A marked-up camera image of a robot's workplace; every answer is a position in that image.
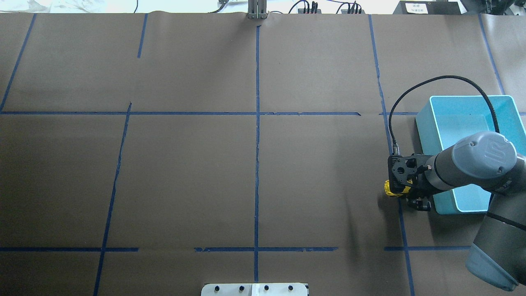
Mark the brown paper table cover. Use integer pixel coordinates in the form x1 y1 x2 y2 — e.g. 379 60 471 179
1 12 525 296

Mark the black box with label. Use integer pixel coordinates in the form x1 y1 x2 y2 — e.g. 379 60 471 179
392 0 461 15

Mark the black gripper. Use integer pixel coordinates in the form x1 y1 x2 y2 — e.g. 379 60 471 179
388 154 432 212

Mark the aluminium frame post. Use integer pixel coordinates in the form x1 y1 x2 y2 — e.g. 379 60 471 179
247 0 268 19

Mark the yellow beetle toy car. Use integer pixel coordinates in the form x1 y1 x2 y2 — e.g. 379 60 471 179
384 180 411 198

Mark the white mounting plate with bolts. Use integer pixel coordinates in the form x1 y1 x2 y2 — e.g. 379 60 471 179
201 282 310 296

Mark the light blue plastic bin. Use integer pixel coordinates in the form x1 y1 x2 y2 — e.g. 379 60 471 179
415 95 526 215

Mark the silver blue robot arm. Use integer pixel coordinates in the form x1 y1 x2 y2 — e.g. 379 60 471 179
385 131 526 291

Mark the orange black connector block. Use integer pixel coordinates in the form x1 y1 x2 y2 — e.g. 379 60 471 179
337 1 364 14
289 0 319 14

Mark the white crumpled cloth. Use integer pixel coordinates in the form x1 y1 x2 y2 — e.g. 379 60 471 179
23 0 108 13

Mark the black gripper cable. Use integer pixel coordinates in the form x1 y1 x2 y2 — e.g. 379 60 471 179
388 75 501 156

